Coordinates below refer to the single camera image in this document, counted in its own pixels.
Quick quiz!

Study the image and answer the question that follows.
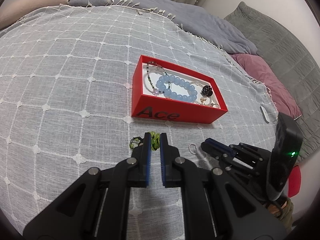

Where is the green beaded bracelet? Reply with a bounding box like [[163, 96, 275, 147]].
[[129, 130, 162, 152]]

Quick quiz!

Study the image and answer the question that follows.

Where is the light blue bead bracelet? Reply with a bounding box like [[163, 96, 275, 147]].
[[155, 73, 198, 103]]

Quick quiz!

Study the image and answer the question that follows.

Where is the black flower hair clip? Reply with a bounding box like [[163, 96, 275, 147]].
[[201, 85, 213, 97]]

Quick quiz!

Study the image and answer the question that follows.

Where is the right hand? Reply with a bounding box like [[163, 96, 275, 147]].
[[264, 196, 293, 221]]

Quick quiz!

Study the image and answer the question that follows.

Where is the red box lid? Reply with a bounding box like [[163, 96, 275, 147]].
[[287, 165, 302, 198]]

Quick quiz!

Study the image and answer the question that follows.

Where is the small white label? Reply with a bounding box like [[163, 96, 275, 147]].
[[260, 106, 270, 124]]

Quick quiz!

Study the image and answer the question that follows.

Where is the red Ace box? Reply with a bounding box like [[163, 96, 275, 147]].
[[131, 55, 228, 124]]

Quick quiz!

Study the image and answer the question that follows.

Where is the white box insert tray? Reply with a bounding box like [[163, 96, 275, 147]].
[[142, 61, 220, 109]]

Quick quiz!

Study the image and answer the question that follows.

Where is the pink pillow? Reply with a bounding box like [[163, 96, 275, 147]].
[[231, 54, 302, 120]]

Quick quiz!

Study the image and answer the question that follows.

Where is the grey quilted pillow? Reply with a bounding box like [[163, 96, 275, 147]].
[[225, 2, 320, 162]]

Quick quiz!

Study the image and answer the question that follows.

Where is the grey checked bedspread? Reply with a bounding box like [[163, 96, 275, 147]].
[[1, 5, 277, 232]]

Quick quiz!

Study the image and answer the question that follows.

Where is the blue-grey blanket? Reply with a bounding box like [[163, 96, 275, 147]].
[[69, 0, 258, 55]]

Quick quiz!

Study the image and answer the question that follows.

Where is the black camera box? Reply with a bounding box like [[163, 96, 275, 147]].
[[266, 112, 303, 201]]

